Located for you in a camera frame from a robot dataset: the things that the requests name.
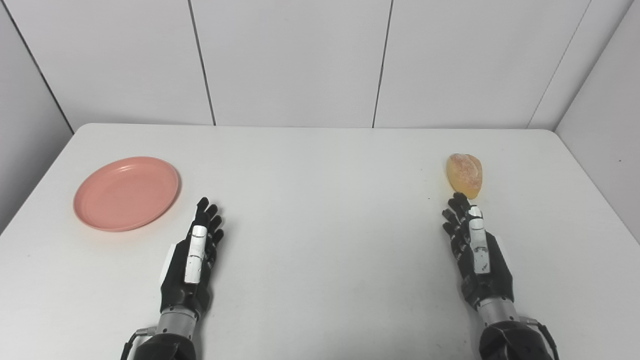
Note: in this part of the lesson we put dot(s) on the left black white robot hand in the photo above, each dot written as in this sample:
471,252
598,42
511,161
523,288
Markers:
177,280

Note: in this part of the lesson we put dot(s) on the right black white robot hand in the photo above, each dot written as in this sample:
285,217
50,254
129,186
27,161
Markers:
492,280

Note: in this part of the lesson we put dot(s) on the pink round plate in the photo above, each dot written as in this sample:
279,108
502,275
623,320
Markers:
126,194

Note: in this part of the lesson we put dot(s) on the golden bread roll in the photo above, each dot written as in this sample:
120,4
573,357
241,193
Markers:
465,174

